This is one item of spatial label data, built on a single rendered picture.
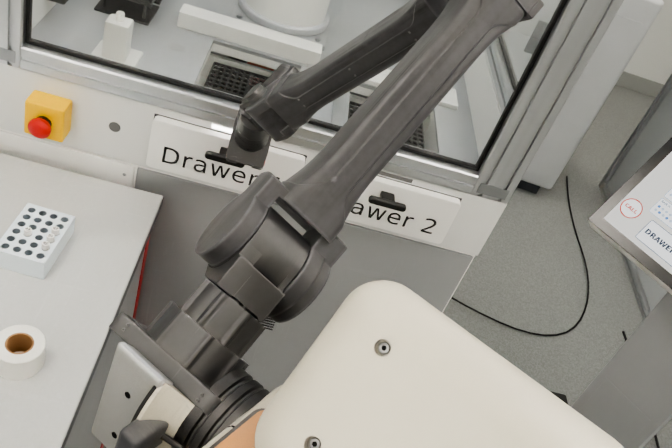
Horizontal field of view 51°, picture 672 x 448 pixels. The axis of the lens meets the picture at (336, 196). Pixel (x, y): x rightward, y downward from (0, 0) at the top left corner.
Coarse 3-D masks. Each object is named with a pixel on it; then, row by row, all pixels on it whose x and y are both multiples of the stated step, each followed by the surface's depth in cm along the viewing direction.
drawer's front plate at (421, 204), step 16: (368, 192) 138; (400, 192) 137; (416, 192) 137; (432, 192) 138; (368, 208) 140; (384, 208) 140; (416, 208) 139; (432, 208) 139; (448, 208) 139; (368, 224) 142; (384, 224) 142; (400, 224) 142; (416, 224) 142; (432, 224) 141; (448, 224) 141; (432, 240) 144
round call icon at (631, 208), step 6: (630, 198) 139; (636, 198) 138; (624, 204) 139; (630, 204) 138; (636, 204) 138; (642, 204) 138; (618, 210) 139; (624, 210) 139; (630, 210) 138; (636, 210) 138; (642, 210) 137; (624, 216) 138; (630, 216) 138; (636, 216) 137
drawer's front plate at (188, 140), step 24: (168, 120) 131; (168, 144) 133; (192, 144) 133; (216, 144) 133; (168, 168) 137; (192, 168) 136; (216, 168) 136; (240, 168) 136; (264, 168) 135; (288, 168) 135
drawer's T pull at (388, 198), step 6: (384, 192) 137; (372, 198) 134; (378, 198) 134; (384, 198) 135; (390, 198) 136; (378, 204) 135; (384, 204) 134; (390, 204) 134; (396, 204) 135; (402, 204) 135; (402, 210) 135
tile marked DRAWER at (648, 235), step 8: (648, 224) 136; (656, 224) 135; (640, 232) 136; (648, 232) 135; (656, 232) 135; (664, 232) 134; (640, 240) 136; (648, 240) 135; (656, 240) 134; (664, 240) 134; (656, 248) 134; (664, 248) 133; (664, 256) 133
